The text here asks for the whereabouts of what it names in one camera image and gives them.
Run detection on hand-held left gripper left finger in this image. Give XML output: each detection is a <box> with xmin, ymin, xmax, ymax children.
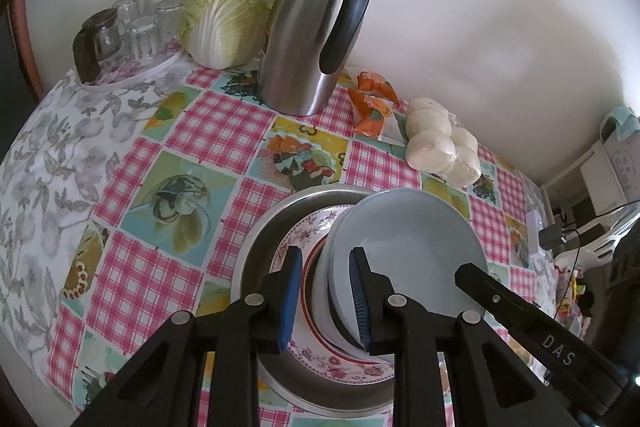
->
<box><xmin>70</xmin><ymin>247</ymin><xmax>304</xmax><ymax>427</ymax></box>

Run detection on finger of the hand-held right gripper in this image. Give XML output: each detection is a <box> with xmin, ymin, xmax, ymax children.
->
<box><xmin>454</xmin><ymin>262</ymin><xmax>516</xmax><ymax>318</ymax></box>

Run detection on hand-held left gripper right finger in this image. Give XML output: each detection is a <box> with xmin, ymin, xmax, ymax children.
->
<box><xmin>348</xmin><ymin>247</ymin><xmax>583</xmax><ymax>427</ymax></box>

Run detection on stainless steel basin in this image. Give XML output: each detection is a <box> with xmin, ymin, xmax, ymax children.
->
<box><xmin>231</xmin><ymin>184</ymin><xmax>451</xmax><ymax>419</ymax></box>

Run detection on oval floral plate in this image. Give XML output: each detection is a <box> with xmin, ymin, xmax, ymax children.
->
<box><xmin>269</xmin><ymin>203</ymin><xmax>396</xmax><ymax>389</ymax></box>

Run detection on pale blue bowl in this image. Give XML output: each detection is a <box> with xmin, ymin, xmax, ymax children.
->
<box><xmin>325</xmin><ymin>188</ymin><xmax>490</xmax><ymax>350</ymax></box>

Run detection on white power strip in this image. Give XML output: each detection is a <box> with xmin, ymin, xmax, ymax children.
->
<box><xmin>525</xmin><ymin>209</ymin><xmax>551</xmax><ymax>258</ymax></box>

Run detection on black power adapter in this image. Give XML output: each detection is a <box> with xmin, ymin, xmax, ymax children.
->
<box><xmin>539</xmin><ymin>224</ymin><xmax>568</xmax><ymax>250</ymax></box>

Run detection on bag of steamed buns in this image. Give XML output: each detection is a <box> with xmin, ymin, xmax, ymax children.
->
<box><xmin>404</xmin><ymin>97</ymin><xmax>482</xmax><ymax>186</ymax></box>

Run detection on white cabinet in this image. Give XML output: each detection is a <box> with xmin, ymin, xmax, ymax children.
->
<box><xmin>580</xmin><ymin>139</ymin><xmax>640</xmax><ymax>218</ymax></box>

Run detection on orange snack packet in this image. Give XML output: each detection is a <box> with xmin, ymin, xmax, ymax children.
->
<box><xmin>346</xmin><ymin>71</ymin><xmax>408</xmax><ymax>144</ymax></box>

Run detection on pink checkered tablecloth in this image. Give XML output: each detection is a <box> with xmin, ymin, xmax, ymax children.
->
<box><xmin>50</xmin><ymin>64</ymin><xmax>566</xmax><ymax>427</ymax></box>

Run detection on pale green cloth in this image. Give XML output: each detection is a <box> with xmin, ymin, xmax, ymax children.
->
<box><xmin>607</xmin><ymin>106</ymin><xmax>640</xmax><ymax>142</ymax></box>

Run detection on stainless steel thermos jug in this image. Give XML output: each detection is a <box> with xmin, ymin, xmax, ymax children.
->
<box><xmin>256</xmin><ymin>0</ymin><xmax>381</xmax><ymax>116</ymax></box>

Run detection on grey floral cloth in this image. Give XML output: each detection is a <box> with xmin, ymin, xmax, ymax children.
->
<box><xmin>0</xmin><ymin>67</ymin><xmax>201</xmax><ymax>358</ymax></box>

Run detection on white floral tray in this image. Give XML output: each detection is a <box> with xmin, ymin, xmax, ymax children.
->
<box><xmin>75</xmin><ymin>42</ymin><xmax>187</xmax><ymax>94</ymax></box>

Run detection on napa cabbage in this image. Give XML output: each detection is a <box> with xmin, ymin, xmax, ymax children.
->
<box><xmin>179</xmin><ymin>0</ymin><xmax>279</xmax><ymax>70</ymax></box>

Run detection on black cable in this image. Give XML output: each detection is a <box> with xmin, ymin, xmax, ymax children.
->
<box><xmin>562</xmin><ymin>202</ymin><xmax>640</xmax><ymax>278</ymax></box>

